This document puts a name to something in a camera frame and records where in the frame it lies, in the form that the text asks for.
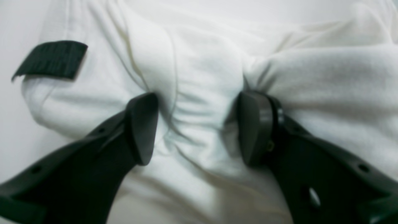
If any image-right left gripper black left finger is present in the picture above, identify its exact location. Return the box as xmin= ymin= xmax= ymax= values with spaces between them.
xmin=0 ymin=93 xmax=158 ymax=224

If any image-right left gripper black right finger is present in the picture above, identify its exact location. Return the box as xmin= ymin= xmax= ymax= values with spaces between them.
xmin=237 ymin=91 xmax=398 ymax=224

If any white printed T-shirt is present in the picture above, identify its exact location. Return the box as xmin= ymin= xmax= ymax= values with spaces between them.
xmin=22 ymin=0 xmax=397 ymax=224

